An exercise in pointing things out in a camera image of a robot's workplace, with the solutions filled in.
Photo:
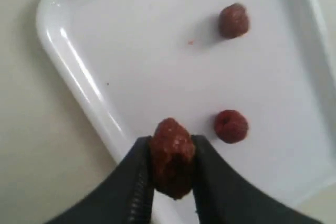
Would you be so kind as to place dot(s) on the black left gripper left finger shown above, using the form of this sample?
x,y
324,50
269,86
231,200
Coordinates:
x,y
126,196

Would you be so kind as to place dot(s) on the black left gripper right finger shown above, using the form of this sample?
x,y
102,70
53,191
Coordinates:
x,y
223,196

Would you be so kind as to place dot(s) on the white rectangular plastic tray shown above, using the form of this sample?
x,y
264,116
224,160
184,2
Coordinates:
x,y
133,63

